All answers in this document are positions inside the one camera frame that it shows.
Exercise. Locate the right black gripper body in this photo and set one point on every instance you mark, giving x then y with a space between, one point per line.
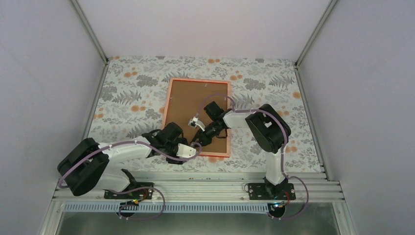
208 139

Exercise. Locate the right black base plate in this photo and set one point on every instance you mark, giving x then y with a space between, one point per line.
257 191

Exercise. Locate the brown backing board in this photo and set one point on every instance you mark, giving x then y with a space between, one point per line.
186 97

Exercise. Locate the grey slotted cable duct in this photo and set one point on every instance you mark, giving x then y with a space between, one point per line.
174 207

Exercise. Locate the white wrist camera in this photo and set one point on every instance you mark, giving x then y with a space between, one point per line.
185 151
195 122

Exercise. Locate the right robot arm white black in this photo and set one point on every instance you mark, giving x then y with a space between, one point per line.
269 130

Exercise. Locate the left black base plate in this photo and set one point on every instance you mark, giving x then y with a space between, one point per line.
134 191

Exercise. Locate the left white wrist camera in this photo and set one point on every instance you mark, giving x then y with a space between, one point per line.
185 151

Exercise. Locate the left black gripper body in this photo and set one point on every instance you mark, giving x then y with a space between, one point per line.
168 146

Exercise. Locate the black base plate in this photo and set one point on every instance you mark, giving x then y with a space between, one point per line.
134 191
257 191

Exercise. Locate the aluminium rail base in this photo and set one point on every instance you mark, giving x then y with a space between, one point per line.
231 187

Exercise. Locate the red picture frame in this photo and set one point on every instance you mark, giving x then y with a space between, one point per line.
220 148

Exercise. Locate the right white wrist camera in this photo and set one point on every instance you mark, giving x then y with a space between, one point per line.
195 122

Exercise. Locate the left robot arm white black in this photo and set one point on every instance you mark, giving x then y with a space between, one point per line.
97 165

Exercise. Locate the floral patterned table cloth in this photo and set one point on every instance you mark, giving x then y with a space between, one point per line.
135 88

